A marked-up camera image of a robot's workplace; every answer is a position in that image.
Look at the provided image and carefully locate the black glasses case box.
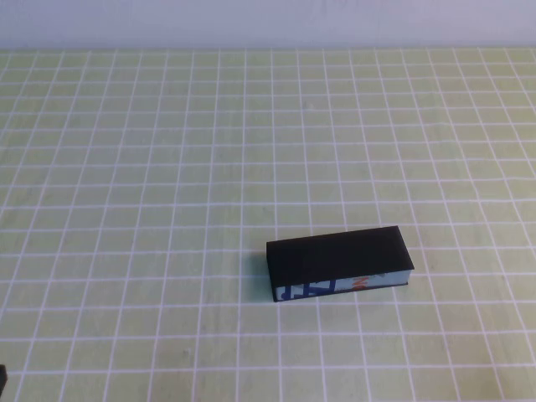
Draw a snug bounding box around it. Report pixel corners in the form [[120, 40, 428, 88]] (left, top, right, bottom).
[[265, 225, 415, 303]]

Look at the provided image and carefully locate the green white checkered tablecloth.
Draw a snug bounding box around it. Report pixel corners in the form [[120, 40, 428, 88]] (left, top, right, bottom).
[[0, 46, 536, 402]]

